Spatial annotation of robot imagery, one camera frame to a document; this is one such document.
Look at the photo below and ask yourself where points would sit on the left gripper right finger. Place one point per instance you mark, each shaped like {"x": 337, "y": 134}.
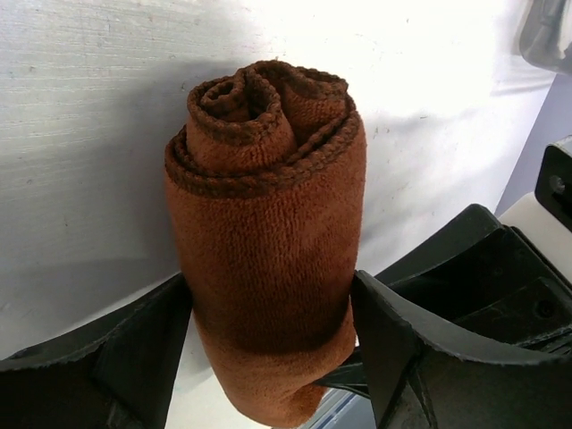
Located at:
{"x": 460, "y": 379}

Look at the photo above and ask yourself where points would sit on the brown rust towel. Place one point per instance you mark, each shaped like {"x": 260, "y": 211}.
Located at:
{"x": 265, "y": 187}

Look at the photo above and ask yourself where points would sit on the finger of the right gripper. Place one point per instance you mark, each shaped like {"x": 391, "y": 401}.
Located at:
{"x": 349, "y": 376}

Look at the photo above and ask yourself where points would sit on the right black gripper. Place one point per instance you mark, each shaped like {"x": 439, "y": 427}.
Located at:
{"x": 490, "y": 279}

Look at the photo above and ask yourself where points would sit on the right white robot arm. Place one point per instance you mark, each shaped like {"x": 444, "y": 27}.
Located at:
{"x": 554, "y": 183}

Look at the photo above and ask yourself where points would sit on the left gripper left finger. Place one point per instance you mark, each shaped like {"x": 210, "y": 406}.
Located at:
{"x": 117, "y": 371}

